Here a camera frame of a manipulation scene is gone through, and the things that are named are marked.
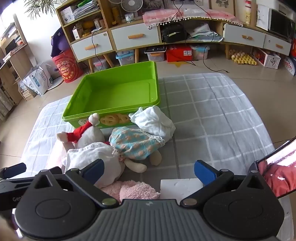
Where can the red printed bucket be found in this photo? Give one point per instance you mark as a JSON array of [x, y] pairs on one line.
[[68, 67]]

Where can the black case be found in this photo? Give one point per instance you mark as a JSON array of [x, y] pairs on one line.
[[173, 33]]

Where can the green plant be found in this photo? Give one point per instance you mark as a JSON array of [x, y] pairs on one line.
[[37, 5]]

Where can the white lace cloth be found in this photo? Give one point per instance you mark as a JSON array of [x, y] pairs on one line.
[[92, 155]]

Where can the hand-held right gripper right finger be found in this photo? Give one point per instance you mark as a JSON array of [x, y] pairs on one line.
[[204, 173]]

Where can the red cardboard box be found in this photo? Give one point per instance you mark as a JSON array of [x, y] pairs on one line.
[[179, 53]]

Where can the small clear storage box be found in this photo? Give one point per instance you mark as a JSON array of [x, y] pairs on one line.
[[100, 64]]

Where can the red knitted hat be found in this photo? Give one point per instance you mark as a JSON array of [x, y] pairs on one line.
[[92, 136]]

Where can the multicoloured knitted item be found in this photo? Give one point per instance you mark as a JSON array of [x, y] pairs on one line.
[[131, 143]]

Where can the yellow egg tray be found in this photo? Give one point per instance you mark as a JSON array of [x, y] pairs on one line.
[[242, 58]]

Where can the white crate red contents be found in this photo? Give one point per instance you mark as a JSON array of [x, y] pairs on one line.
[[268, 59]]

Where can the black microwave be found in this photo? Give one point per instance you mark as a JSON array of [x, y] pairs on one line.
[[279, 23]]

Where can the pink tablecloth with fringe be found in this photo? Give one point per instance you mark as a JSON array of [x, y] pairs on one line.
[[196, 15]]

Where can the black phone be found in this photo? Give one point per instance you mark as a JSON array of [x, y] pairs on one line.
[[282, 171]]

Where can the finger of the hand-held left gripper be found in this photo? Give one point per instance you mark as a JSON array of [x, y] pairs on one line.
[[56, 170], [15, 168]]

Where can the pink fluffy plush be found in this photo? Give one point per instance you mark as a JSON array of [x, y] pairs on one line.
[[136, 191]]

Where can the wooden cabinet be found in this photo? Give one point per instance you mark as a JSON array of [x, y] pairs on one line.
[[150, 30]]

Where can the green plastic box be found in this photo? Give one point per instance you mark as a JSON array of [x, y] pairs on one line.
[[115, 92]]

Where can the wooden bookshelf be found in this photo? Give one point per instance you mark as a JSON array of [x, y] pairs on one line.
[[11, 64]]

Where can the clear box blue lid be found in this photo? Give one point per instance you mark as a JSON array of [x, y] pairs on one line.
[[124, 58]]

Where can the white foam block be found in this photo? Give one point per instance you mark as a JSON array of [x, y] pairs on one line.
[[175, 188]]

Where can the framed cross-stitch picture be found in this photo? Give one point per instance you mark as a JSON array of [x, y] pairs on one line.
[[222, 4]]

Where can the white desk fan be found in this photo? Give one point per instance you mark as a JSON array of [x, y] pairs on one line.
[[131, 4]]

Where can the white cloth bundle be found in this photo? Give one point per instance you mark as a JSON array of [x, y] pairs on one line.
[[152, 122]]

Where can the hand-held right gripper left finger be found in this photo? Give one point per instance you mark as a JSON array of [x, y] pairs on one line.
[[93, 170]]

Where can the grey checkered blanket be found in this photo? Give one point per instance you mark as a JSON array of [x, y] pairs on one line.
[[208, 104]]

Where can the white paper bag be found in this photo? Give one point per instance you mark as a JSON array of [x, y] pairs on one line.
[[38, 78]]

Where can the framed cat picture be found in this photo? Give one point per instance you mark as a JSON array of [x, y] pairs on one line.
[[153, 4]]

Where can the stack of papers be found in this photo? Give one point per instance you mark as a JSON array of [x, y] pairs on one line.
[[86, 9]]

